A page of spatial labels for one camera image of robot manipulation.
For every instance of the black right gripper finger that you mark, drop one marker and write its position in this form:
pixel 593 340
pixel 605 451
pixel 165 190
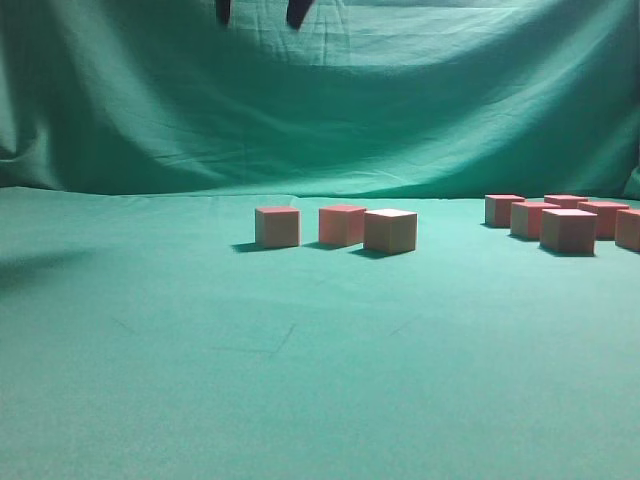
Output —
pixel 296 12
pixel 223 11

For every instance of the pink cube column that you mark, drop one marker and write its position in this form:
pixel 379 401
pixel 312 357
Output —
pixel 341 225
pixel 606 212
pixel 627 229
pixel 498 209
pixel 565 201
pixel 277 227
pixel 390 231
pixel 568 231
pixel 525 220

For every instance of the green cloth backdrop and cover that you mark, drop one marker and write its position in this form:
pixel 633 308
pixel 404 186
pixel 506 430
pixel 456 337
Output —
pixel 146 335

